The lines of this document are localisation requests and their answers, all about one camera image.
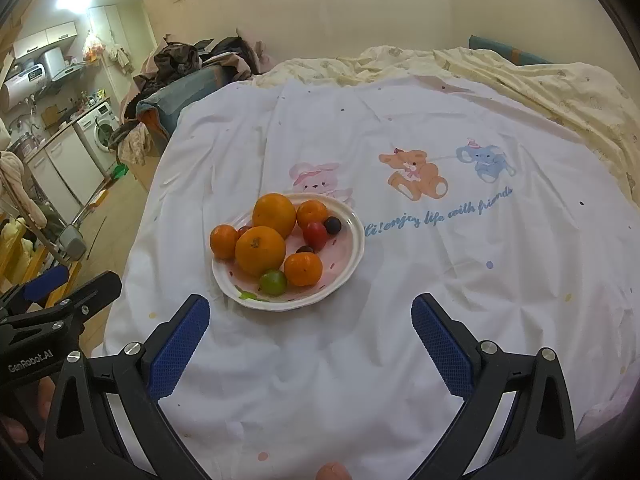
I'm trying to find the pink dotted ceramic plate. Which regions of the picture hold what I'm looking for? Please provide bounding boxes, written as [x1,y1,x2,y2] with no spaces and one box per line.
[211,192,366,312]

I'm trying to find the hanging towel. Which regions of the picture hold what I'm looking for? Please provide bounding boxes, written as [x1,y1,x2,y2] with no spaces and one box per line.
[107,45,134,74]

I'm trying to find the white base cabinets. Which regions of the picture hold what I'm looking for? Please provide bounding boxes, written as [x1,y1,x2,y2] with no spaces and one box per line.
[25,125,108,212]

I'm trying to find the small orange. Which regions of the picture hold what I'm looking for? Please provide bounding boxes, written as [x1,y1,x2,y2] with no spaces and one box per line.
[209,224,239,260]
[296,200,330,231]
[283,251,324,288]

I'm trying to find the cardboard box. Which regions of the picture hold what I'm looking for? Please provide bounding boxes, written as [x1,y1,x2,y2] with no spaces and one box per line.
[129,152,164,194]

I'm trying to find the yellow wooden chair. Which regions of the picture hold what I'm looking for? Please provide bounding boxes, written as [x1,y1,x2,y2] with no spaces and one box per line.
[0,217,83,307]

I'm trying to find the green round fruit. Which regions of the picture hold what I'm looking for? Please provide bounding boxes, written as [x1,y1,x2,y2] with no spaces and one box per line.
[258,269,288,296]

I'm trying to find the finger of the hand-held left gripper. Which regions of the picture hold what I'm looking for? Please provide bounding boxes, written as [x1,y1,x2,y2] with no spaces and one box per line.
[0,265,71,313]
[15,271,123,346]

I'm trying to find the white washing machine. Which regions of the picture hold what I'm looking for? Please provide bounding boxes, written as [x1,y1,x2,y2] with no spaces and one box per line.
[75,101,124,172]

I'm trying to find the cream patterned quilt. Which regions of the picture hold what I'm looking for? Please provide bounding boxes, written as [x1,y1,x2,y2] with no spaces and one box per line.
[255,45,640,196]

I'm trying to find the person's left hand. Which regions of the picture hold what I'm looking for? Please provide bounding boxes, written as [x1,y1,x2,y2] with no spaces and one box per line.
[0,375,57,456]

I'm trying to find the person's right hand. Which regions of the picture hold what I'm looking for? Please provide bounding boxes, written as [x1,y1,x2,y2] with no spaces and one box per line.
[315,461,352,480]

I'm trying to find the white wall cabinets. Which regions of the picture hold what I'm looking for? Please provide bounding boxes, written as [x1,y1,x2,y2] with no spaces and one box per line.
[12,20,79,59]

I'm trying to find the large orange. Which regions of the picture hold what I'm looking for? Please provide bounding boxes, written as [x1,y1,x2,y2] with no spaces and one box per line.
[235,226,287,277]
[251,193,297,239]

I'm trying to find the white water heater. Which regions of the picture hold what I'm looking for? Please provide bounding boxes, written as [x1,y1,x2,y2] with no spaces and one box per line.
[0,62,52,115]

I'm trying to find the tall white cabinet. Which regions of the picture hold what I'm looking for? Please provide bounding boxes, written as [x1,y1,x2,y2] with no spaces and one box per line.
[87,4,134,61]

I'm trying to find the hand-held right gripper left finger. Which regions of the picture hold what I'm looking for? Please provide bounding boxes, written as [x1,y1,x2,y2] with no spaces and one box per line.
[42,294,212,480]

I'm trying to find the steel range hood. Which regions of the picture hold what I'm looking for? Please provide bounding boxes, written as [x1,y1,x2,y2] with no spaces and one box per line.
[42,47,87,82]

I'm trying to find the pile of dark clothes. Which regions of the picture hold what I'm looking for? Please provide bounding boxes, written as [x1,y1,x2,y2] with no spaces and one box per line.
[142,35,275,92]

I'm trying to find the orange white floor tool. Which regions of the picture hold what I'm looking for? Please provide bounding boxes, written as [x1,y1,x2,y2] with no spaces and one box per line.
[82,187,111,211]

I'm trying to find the orange hanging bag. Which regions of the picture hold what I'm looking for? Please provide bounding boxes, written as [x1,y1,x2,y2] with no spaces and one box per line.
[82,32,108,66]

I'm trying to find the white printed bed sheet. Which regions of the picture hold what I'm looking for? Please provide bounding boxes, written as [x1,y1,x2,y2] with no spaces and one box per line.
[102,72,640,480]

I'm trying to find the beige hanging garment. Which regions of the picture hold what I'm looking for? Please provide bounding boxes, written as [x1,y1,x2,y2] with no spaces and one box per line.
[0,150,49,232]

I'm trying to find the teal headboard cushion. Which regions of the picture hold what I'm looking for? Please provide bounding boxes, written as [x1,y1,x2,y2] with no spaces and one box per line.
[467,35,556,67]

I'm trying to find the floral patterned cloth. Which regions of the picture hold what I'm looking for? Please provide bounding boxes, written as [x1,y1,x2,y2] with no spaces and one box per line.
[107,120,153,167]

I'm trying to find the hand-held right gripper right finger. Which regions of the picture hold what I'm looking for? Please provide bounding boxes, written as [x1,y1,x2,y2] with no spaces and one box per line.
[410,293,583,480]

